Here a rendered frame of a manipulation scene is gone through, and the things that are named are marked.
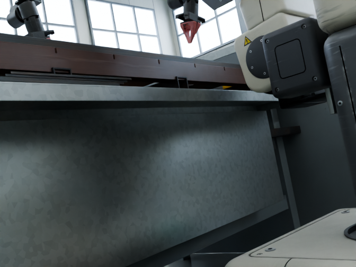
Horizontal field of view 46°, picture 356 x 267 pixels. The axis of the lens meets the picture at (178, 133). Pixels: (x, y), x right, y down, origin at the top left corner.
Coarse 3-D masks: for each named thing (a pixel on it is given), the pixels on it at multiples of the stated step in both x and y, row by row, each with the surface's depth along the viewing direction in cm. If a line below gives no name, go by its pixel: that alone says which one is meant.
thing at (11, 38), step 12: (0, 36) 92; (12, 36) 94; (24, 36) 97; (72, 48) 107; (84, 48) 110; (96, 48) 113; (108, 48) 117; (180, 60) 141; (192, 60) 146; (204, 60) 152; (132, 84) 149; (144, 84) 153; (192, 84) 172
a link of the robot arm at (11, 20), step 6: (18, 0) 143; (24, 0) 143; (30, 0) 143; (36, 0) 144; (12, 6) 147; (12, 12) 145; (6, 18) 147; (12, 18) 145; (18, 18) 144; (12, 24) 147; (18, 24) 146
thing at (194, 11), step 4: (192, 0) 153; (184, 4) 154; (188, 4) 153; (192, 4) 153; (196, 4) 154; (184, 8) 154; (188, 8) 153; (192, 8) 153; (196, 8) 154; (184, 12) 151; (188, 12) 150; (192, 12) 153; (196, 12) 153; (176, 16) 153; (180, 16) 154; (200, 16) 155; (184, 20) 156; (200, 20) 155; (204, 20) 157
